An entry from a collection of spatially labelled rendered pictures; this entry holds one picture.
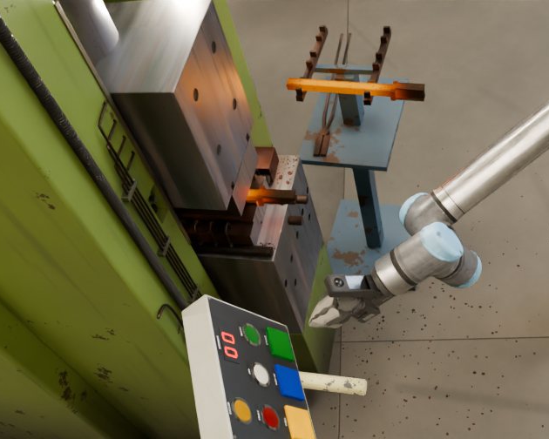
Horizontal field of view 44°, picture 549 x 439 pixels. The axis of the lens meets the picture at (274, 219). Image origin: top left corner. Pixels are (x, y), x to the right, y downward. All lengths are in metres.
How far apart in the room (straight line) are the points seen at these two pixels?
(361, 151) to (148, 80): 0.98
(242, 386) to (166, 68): 0.68
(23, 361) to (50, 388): 0.17
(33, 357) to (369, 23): 2.65
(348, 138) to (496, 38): 1.64
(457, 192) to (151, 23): 0.78
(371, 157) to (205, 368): 1.04
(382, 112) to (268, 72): 1.53
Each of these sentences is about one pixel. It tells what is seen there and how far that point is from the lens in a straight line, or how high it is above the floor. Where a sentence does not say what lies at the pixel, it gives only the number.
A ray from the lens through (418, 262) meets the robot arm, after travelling 1.44.
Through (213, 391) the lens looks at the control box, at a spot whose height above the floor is 1.19.
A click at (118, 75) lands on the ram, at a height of 1.56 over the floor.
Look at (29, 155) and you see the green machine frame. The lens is 1.25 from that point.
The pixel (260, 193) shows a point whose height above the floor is 1.01.
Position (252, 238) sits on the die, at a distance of 1.87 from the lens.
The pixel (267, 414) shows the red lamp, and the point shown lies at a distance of 1.47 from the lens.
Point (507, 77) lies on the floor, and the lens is 3.56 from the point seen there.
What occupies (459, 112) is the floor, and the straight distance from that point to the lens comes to 3.40.
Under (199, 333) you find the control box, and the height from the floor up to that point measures 1.18.
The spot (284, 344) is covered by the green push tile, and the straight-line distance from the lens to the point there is 1.64.
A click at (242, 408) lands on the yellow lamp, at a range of 1.42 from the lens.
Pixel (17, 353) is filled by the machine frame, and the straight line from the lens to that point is 2.00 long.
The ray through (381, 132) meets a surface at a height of 0.77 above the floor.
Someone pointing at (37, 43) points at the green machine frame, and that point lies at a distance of 1.27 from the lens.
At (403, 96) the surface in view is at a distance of 2.05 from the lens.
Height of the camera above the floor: 2.44
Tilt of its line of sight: 52 degrees down
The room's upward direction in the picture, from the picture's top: 20 degrees counter-clockwise
